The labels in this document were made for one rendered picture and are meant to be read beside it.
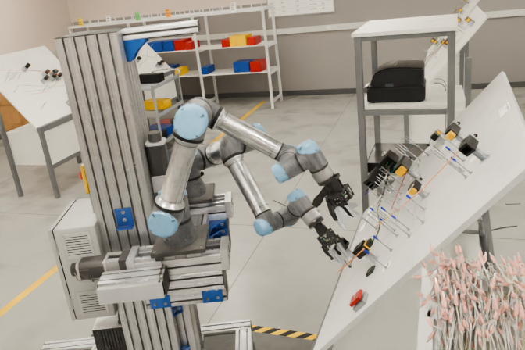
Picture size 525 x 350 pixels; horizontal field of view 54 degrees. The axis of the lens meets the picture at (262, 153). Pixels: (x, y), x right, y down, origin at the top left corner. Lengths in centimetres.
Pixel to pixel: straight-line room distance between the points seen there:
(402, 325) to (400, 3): 758
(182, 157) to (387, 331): 105
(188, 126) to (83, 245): 86
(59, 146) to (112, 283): 443
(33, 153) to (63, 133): 41
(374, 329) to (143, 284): 94
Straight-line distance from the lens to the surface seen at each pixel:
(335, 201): 190
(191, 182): 258
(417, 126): 517
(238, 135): 195
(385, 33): 267
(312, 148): 182
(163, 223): 197
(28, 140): 648
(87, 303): 257
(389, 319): 224
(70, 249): 244
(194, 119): 179
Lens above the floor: 216
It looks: 19 degrees down
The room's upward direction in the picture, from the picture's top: 7 degrees counter-clockwise
